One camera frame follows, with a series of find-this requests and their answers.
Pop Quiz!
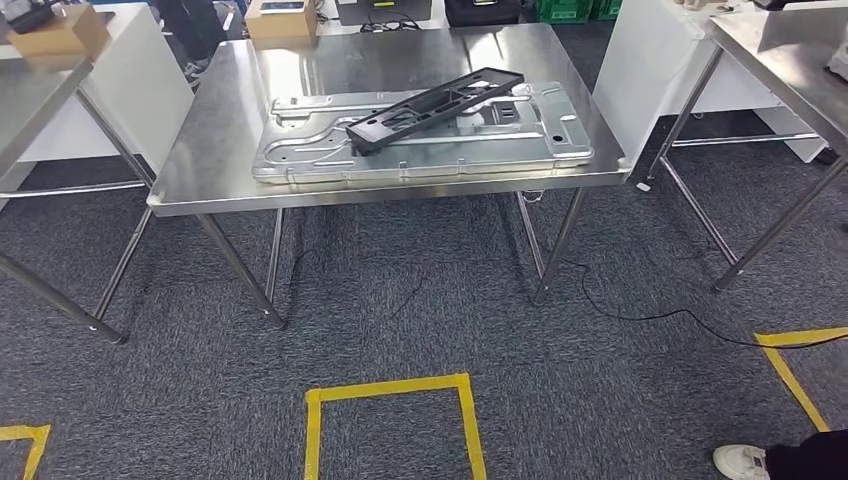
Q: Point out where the white partition board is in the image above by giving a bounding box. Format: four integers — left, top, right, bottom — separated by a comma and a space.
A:
591, 0, 829, 168
18, 3, 195, 175

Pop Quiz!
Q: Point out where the black plastic frame part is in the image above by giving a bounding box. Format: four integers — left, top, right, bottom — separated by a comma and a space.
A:
345, 67, 526, 158

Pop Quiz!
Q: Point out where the stainless steel table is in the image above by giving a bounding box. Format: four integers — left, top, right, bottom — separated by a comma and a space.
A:
0, 56, 157, 346
645, 0, 848, 294

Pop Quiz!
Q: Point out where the black phone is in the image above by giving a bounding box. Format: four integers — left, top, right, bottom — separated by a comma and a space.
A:
3, 0, 64, 36

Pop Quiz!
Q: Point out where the black controller cable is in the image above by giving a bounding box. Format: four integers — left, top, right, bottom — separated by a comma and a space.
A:
563, 258, 848, 350

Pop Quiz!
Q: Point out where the grey laptop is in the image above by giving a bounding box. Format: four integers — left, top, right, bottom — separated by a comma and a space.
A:
334, 0, 433, 26

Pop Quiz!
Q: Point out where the black charger with cable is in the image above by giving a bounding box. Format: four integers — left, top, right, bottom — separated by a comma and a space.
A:
359, 19, 425, 34

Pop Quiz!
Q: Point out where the brown cardboard box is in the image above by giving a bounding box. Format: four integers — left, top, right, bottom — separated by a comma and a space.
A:
245, 0, 321, 42
6, 3, 112, 62

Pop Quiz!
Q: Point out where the black carrying case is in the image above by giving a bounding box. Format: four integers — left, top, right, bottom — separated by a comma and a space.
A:
443, 0, 523, 29

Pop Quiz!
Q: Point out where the stainless steel workbench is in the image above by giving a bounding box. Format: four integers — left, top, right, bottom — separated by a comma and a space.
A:
146, 23, 632, 331

